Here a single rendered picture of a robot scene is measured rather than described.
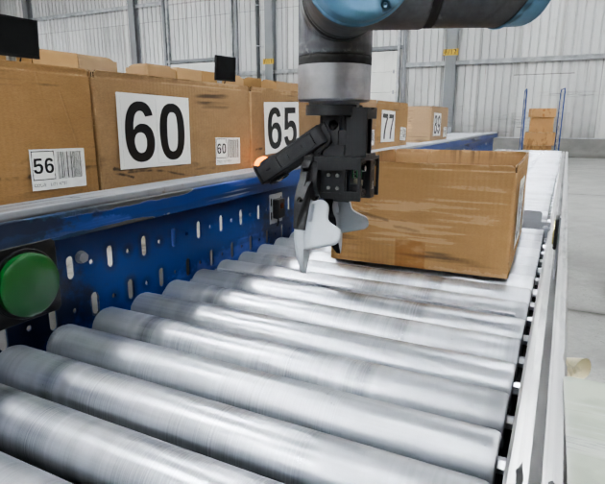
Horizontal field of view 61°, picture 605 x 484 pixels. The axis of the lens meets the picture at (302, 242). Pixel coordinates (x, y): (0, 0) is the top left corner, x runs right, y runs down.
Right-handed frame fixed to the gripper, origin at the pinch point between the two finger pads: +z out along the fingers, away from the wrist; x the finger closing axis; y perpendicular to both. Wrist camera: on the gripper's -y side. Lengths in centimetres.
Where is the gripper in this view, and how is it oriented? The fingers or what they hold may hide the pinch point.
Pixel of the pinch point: (317, 256)
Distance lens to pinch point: 69.9
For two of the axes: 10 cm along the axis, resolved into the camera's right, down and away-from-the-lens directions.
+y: 8.9, 1.1, -4.4
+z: 0.0, 9.7, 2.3
